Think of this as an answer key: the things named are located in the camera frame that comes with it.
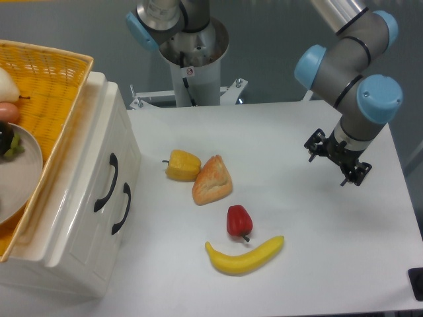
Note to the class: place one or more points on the white drawer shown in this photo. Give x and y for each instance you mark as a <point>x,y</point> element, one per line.
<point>114,208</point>
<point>112,133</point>

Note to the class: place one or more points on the dark purple mangosteen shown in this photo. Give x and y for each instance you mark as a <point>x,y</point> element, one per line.
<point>10,142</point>

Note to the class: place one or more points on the red wax apple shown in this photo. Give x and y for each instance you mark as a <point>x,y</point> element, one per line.
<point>239,222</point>

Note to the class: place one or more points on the grey plate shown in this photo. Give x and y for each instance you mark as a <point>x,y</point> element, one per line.
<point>20,175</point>

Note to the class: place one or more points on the white drawer cabinet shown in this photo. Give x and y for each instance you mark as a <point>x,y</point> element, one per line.
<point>37,260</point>

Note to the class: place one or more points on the black corner device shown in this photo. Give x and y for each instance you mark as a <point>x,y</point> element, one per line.
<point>416,280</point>

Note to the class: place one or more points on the yellow bell pepper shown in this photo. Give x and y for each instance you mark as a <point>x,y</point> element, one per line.
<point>182,166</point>

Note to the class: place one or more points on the yellow woven basket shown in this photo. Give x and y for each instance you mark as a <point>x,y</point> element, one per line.
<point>51,79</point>

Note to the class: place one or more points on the yellow banana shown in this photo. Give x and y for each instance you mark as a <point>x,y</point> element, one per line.
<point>248,262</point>

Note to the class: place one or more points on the black bottom drawer handle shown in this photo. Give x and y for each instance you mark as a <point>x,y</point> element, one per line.
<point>124,209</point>

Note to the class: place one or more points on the white pear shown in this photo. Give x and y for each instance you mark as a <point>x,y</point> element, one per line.
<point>9,89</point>

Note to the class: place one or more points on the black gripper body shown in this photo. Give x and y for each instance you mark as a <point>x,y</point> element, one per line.
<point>348,160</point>

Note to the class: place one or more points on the black drawer handle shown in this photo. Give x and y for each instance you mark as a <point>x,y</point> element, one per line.
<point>108,183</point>
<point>124,209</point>

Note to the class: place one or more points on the black top drawer handle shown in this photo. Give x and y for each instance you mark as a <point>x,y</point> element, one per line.
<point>108,183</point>

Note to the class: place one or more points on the triangular bread pastry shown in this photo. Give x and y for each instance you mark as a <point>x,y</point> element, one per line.
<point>213,183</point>

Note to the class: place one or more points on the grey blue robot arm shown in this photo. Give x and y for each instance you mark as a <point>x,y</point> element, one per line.
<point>366,104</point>

